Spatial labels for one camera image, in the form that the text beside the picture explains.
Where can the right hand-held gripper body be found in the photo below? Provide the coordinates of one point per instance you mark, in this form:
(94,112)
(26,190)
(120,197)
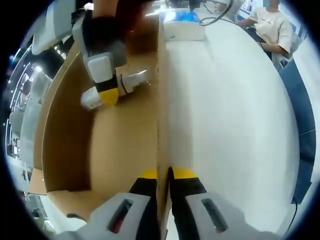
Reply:
(52,25)

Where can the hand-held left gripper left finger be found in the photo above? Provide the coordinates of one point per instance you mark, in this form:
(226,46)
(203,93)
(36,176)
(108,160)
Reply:
(142,205)

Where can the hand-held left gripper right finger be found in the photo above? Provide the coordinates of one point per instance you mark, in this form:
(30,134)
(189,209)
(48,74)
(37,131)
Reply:
(190,200)

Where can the white plastic bottle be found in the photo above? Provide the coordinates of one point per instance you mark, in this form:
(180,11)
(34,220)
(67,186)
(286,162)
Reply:
(132,80)

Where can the brown cardboard shoe box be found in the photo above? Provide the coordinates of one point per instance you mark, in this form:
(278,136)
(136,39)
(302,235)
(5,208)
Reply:
(120,150)

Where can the white carton box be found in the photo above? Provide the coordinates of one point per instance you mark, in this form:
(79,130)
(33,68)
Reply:
(185,31)

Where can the person's right hand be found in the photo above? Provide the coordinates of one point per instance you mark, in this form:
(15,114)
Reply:
(105,8)

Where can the person's upper body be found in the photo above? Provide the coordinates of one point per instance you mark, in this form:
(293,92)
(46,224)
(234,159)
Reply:
(270,25)

